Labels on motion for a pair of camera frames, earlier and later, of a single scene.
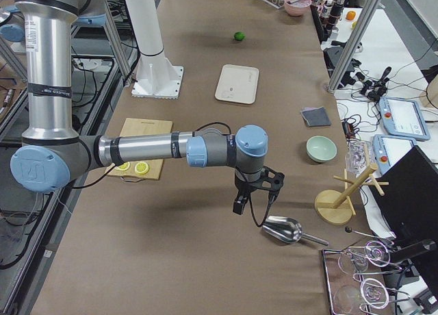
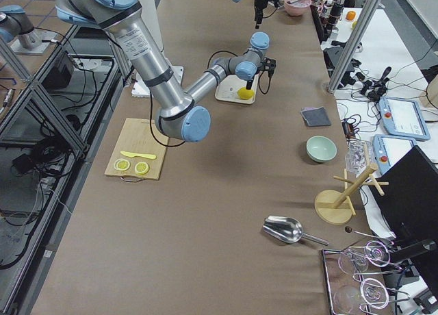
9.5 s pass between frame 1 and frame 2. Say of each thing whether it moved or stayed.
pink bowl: stayed
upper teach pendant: stayed
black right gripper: moved
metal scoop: stayed
